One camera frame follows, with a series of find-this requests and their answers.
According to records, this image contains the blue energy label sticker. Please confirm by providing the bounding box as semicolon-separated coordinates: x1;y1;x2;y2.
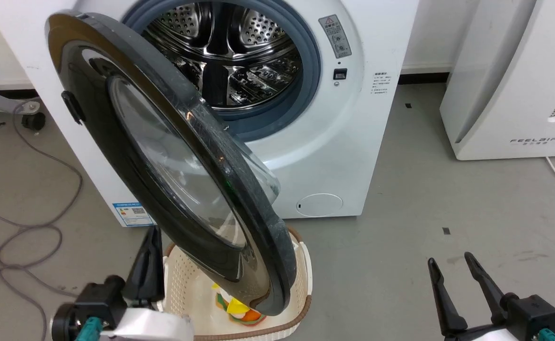
113;203;156;227

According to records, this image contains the yellow orange green toy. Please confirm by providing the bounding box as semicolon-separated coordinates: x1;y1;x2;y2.
211;283;268;327

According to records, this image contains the black caster wheel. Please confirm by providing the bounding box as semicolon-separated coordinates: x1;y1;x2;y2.
21;112;46;132

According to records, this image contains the black round glass washer door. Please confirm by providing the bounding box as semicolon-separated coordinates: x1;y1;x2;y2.
45;12;297;317

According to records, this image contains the grey-blue rubber door gasket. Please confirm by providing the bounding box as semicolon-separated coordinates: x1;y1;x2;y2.
122;0;322;142

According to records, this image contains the grey floor cable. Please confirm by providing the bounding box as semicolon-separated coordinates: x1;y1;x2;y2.
0;100;85;341

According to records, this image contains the white air purifier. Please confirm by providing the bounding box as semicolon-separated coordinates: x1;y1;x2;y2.
439;0;555;161

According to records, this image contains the white front-load washing machine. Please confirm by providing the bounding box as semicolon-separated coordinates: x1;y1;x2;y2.
0;0;420;228

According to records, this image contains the grey warning sticker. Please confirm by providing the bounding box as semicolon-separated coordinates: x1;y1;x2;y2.
318;14;352;59

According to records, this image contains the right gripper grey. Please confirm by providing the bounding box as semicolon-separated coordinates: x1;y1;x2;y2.
427;251;543;341

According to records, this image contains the stainless steel washer drum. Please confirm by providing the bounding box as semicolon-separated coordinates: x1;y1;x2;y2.
143;0;304;110

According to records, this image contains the cream plastic laundry basket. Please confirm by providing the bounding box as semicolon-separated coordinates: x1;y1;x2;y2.
163;226;313;341

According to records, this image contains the round white filter cover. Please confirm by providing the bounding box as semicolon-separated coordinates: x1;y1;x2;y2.
296;193;344;218

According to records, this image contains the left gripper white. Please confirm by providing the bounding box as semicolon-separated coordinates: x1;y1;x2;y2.
100;226;194;341

